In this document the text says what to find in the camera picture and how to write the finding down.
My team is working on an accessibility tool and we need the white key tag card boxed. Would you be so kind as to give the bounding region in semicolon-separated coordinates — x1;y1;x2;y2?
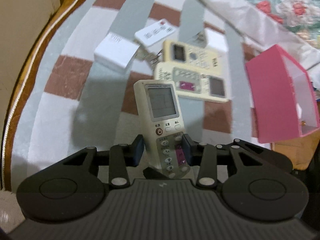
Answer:
134;19;177;48

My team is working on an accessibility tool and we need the pink cardboard box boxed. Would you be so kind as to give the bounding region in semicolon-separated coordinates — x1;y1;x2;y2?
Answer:
245;45;319;144

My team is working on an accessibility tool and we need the striped checkered rug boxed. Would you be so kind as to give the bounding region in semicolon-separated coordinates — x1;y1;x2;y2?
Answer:
3;0;256;191

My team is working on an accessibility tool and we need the bunch of keys with ring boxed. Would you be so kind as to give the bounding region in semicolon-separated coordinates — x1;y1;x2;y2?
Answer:
135;46;163;65

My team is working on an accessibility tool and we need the white 90W charger block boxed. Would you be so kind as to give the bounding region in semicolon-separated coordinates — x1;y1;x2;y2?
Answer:
94;32;139;73

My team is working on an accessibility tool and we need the cream remote with grey dial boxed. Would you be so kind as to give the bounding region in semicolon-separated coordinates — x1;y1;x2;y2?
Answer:
162;40;222;76

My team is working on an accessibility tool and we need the cream remote with large screen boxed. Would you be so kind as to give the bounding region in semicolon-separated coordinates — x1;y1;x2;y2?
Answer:
133;80;190;179

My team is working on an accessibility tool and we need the white bed skirt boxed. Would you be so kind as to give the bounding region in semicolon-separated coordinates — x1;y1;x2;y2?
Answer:
200;0;319;88

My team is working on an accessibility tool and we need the white power adapter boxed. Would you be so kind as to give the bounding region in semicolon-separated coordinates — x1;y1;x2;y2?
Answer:
204;28;229;53

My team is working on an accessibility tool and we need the beige cabinet side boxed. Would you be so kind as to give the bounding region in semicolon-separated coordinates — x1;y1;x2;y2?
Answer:
1;0;60;190

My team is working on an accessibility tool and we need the cream remote with purple panel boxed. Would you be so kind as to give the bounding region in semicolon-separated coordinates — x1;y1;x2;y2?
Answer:
153;62;228;103

